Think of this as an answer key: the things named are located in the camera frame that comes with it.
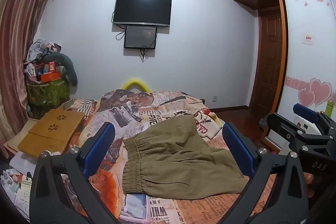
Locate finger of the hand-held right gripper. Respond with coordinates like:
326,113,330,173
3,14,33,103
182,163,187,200
267,112,335,154
293,103,332,130

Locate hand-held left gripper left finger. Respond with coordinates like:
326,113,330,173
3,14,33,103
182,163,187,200
29,122,124,224

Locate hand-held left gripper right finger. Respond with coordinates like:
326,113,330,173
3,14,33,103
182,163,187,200
207,122,309,224

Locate olive green pants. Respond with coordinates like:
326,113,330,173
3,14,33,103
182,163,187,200
122,116,254,200

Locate person's right hand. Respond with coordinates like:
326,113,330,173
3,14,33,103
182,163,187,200
303,173,315,199

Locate white box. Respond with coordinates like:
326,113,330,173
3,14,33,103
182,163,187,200
295,116,324,135

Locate brown wooden door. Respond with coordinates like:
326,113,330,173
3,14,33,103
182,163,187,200
249,8,284,112

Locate printed newspaper pattern blanket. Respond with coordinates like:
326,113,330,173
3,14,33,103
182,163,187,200
60,89,279,224

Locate green patterned storage bag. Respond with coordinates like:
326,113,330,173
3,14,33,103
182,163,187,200
26,77,71,107

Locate yellow plush toy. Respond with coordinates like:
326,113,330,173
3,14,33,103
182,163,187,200
121,78,151,93

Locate beige bedside table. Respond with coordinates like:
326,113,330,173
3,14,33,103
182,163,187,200
3,118,40,159

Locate grey plush pillow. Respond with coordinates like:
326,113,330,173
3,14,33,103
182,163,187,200
43,52,79,87

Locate orange box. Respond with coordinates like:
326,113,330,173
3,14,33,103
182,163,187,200
41,71,62,83

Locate pile of papers and packets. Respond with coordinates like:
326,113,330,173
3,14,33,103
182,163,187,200
0,153,37,214

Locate pile of clothes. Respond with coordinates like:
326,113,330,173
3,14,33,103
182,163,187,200
26,39,63,64

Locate striped pink curtain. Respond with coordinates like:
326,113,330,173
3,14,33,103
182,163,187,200
0,0,61,151

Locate black hanging cable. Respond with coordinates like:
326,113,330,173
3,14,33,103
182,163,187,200
140,30,158,62

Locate black looped cable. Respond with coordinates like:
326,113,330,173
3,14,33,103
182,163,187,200
115,25,126,41

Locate small black wall monitor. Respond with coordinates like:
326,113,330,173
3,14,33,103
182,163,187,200
124,25,158,49

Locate black wall television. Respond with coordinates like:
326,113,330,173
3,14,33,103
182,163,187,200
112,0,172,28

